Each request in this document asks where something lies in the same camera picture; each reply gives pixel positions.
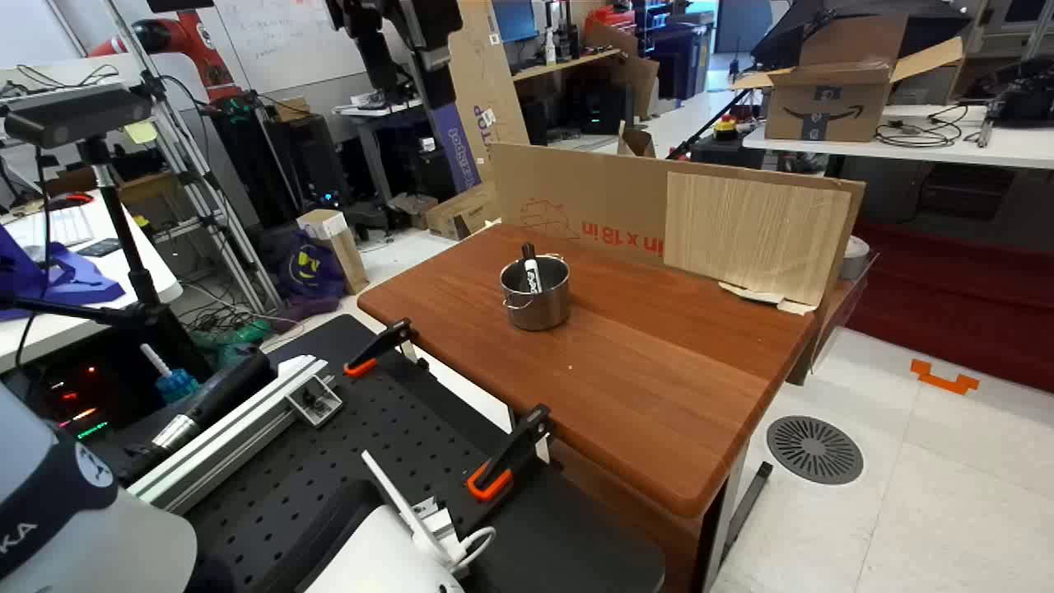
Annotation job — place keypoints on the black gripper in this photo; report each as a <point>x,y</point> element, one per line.
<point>382,28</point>

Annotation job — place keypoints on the black Expo whiteboard marker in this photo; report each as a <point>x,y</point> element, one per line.
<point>533,266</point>

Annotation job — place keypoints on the silver metal pot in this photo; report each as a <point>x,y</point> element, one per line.
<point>534,308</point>

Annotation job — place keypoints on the orange floor marker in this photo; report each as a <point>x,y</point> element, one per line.
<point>943,379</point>

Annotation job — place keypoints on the tall cardboard sheet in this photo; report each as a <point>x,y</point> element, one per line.
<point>482,88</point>

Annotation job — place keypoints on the black equipment cart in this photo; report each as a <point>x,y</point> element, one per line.
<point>395,143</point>

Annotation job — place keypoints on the small cardboard box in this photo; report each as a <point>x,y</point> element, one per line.
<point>340,250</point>

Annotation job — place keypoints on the metal shelf rack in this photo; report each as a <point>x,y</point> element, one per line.
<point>210,187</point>

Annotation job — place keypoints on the purple bag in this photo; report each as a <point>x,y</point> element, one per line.
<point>302,267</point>

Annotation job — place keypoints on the brown cardboard panel red print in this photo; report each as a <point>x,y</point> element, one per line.
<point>579,204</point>

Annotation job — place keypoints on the black orange bar clamp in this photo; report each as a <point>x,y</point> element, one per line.
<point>380,350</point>
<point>507,455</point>

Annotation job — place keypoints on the black tripod stand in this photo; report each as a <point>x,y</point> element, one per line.
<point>134,252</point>

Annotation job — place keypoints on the white side table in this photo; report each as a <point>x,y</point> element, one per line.
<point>66,236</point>

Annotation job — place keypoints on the black perforated breadboard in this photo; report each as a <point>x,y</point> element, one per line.
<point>362,441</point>

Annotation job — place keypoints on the blue cloth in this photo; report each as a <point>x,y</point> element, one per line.
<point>51,281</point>

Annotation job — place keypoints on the light wood grain panel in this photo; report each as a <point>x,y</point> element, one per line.
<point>751,232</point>

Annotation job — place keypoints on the black control box with lights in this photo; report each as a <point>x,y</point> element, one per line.
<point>110,383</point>

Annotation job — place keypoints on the Amazon cardboard box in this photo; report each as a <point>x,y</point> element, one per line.
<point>828,101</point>

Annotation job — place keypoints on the beige tape strip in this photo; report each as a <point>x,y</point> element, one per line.
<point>769,297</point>

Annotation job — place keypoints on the grey tape roll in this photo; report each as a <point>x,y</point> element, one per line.
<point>859,261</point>

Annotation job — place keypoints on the round metal floor drain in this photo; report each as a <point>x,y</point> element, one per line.
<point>815,451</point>

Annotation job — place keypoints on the white work table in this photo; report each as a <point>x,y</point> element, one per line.
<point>988,146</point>

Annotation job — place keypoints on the dark red carpet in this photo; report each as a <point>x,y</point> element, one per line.
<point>966,297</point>

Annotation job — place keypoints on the silver angle bracket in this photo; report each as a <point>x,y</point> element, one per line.
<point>316,398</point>

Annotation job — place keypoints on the aluminium extrusion rail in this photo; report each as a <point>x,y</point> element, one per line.
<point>217,432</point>

